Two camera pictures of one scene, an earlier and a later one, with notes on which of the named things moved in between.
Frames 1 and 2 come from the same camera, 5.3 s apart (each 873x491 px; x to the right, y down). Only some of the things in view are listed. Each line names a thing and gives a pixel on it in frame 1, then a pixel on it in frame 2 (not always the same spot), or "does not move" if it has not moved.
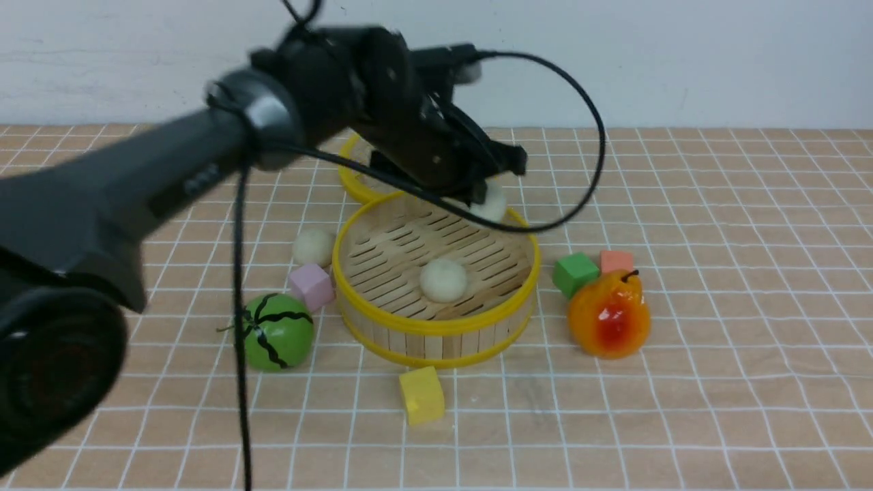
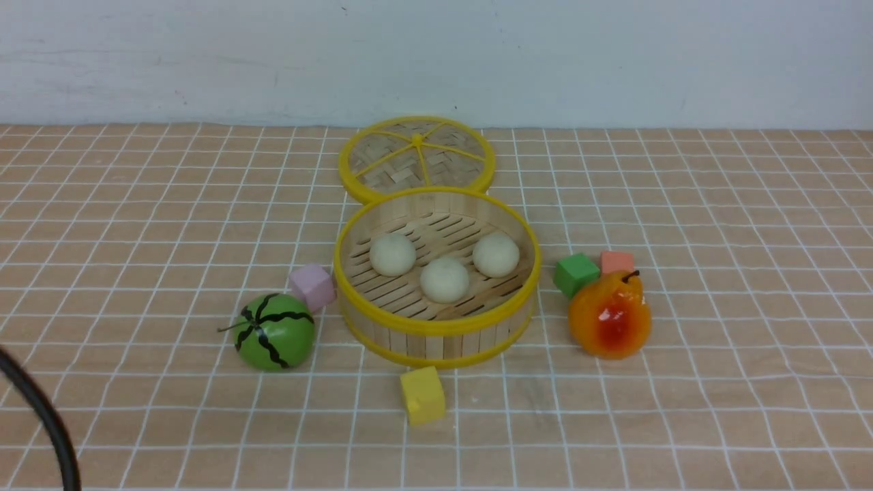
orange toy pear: x=608 y=316 does not move
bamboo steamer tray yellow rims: x=379 y=260 does not move
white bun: x=442 y=280 does not move
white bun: x=314 y=246 → x=393 y=254
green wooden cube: x=572 y=272 does not move
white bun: x=494 y=207 → x=496 y=255
